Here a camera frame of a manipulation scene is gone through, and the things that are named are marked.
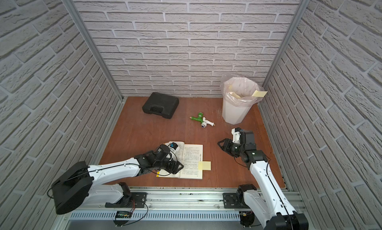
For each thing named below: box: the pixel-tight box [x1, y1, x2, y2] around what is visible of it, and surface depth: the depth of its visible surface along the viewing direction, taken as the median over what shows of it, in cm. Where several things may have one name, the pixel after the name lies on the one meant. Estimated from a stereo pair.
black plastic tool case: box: [142, 92, 180, 119], surface depth 111 cm
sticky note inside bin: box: [228, 91, 242, 100], surface depth 85 cm
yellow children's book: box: [156, 141, 203, 180], surface depth 87 cm
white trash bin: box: [221, 77, 264, 125], surface depth 93 cm
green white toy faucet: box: [189, 112, 216, 129], surface depth 107 cm
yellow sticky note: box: [197, 160, 212, 171], surface depth 85 cm
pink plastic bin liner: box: [222, 77, 264, 108], surface depth 93 cm
